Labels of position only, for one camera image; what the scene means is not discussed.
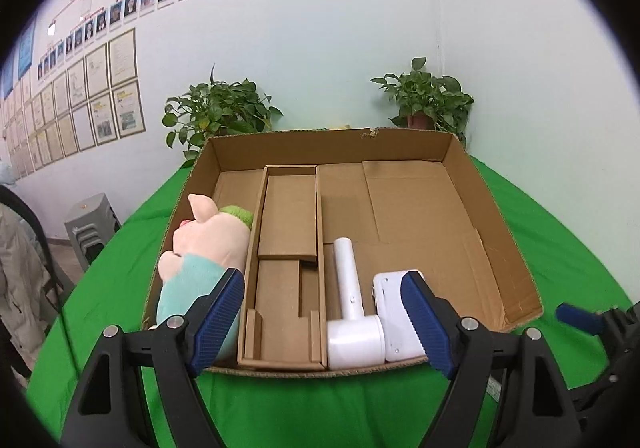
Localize person in beige coat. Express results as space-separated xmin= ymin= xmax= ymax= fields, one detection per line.
xmin=0 ymin=162 xmax=61 ymax=379

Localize framed certificates on wall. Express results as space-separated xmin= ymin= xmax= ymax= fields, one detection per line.
xmin=1 ymin=28 xmax=146 ymax=179

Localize right potted plant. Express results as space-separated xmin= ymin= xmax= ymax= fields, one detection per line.
xmin=370 ymin=57 xmax=475 ymax=146

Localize pink pig plush toy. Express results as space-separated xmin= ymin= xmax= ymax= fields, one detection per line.
xmin=150 ymin=192 xmax=255 ymax=363

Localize grey plastic stool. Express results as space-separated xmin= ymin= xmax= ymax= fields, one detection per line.
xmin=64 ymin=193 xmax=120 ymax=272

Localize narrow cardboard insert box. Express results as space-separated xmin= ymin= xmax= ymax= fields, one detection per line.
xmin=238 ymin=164 xmax=328 ymax=372

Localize large cardboard tray box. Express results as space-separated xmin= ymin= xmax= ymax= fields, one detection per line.
xmin=182 ymin=129 xmax=543 ymax=379

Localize potted plant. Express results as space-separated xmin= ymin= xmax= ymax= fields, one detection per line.
xmin=370 ymin=57 xmax=475 ymax=146
xmin=162 ymin=67 xmax=283 ymax=167

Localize black cable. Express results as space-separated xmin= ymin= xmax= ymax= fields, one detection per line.
xmin=0 ymin=185 xmax=66 ymax=314

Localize left potted plant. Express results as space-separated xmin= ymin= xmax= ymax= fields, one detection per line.
xmin=162 ymin=67 xmax=283 ymax=167

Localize green white carton box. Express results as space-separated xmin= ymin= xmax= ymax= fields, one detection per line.
xmin=486 ymin=376 xmax=502 ymax=402

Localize white device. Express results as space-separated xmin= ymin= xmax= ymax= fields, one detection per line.
xmin=372 ymin=271 xmax=424 ymax=362

